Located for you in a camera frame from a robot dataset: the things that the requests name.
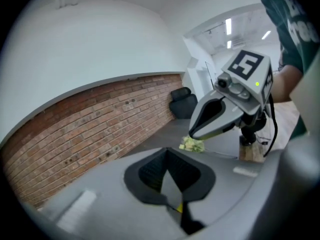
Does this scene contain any white door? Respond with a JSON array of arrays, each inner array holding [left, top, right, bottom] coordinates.
[[204, 60, 216, 91]]

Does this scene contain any artificial flower bouquet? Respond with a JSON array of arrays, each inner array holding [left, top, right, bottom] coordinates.
[[178, 135, 206, 153]]

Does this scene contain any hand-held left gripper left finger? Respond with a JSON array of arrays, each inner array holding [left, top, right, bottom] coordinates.
[[37, 147, 187, 240]]

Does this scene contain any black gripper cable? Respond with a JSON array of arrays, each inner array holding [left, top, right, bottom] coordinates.
[[263, 93, 279, 158]]

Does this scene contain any person's right forearm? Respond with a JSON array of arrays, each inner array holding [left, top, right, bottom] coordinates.
[[271, 64, 304, 104]]

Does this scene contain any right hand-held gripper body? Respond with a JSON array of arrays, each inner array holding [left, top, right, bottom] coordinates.
[[214, 49, 274, 146]]

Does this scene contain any person's green shirt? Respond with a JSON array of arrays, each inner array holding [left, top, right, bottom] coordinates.
[[258, 0, 320, 140]]

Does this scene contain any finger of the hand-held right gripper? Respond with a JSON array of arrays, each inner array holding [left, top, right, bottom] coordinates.
[[193, 97, 245, 141], [189, 90, 226, 139]]

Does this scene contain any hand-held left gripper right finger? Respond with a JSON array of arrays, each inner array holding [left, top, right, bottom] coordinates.
[[166, 147, 266, 240]]

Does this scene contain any black office chair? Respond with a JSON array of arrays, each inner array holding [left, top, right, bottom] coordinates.
[[169, 86, 198, 120]]

